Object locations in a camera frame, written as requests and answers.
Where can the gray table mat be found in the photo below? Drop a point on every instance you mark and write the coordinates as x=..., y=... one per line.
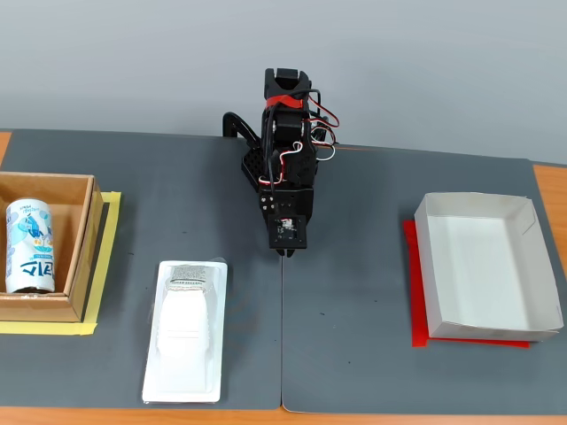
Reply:
x=354, y=265
x=199, y=199

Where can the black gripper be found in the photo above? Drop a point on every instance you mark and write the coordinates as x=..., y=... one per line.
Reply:
x=267, y=204

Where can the white plastic blister package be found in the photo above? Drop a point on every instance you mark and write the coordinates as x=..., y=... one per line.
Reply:
x=184, y=336

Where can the white blue drink can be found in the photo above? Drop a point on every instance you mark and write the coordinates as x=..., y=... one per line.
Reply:
x=31, y=248

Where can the black square wrist camera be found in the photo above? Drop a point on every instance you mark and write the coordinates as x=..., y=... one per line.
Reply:
x=288, y=232

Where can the red tape strip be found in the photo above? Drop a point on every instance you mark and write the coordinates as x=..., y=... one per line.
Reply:
x=290, y=101

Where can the red paper sheet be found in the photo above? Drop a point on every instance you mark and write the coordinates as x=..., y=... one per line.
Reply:
x=418, y=327

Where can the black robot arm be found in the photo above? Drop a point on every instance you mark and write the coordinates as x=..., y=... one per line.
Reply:
x=288, y=128

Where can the brown cardboard box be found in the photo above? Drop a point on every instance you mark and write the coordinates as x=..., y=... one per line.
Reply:
x=84, y=265

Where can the gray paper box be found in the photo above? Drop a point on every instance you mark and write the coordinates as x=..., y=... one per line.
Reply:
x=478, y=265

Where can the black table clamp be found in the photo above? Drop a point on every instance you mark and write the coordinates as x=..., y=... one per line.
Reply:
x=235, y=121

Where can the yellow masking tape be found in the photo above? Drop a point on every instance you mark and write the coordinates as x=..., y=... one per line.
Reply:
x=106, y=265

